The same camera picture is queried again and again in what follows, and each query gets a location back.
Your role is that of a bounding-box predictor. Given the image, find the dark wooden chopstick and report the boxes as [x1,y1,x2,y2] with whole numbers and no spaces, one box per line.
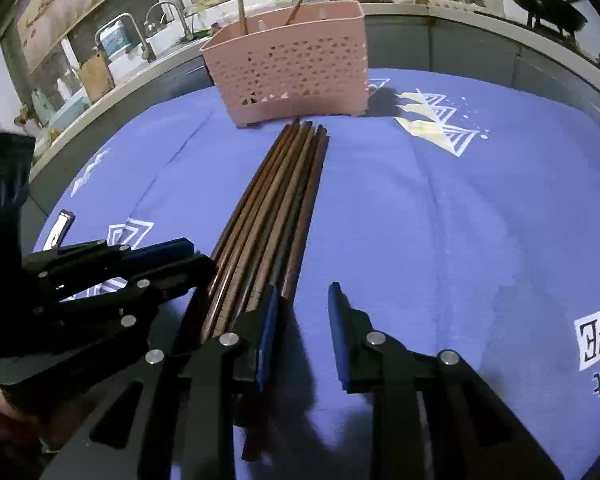
[282,126,329,304]

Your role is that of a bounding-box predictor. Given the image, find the brown wooden chopstick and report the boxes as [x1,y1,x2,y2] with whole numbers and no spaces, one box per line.
[200,122,312,344]

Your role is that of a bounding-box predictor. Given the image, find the chrome kitchen faucet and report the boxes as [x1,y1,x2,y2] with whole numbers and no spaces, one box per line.
[94,13,156,62]

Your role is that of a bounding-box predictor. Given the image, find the person's left hand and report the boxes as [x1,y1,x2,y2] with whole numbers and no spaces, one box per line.
[0,389,42,454]

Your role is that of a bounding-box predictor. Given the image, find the blue plastic basin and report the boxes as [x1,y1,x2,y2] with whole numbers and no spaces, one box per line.
[47,89,91,132]

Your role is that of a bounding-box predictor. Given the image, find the wooden cutting board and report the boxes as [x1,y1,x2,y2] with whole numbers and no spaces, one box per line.
[79,51,114,104]

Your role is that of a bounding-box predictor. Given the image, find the blue printed tablecloth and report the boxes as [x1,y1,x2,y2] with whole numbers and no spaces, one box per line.
[32,66,600,480]

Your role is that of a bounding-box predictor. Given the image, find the pink perforated utensil basket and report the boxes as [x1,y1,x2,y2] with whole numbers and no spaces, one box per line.
[200,0,368,127]

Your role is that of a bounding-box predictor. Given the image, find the black wok with handle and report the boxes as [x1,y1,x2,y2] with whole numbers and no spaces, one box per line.
[513,0,588,36]

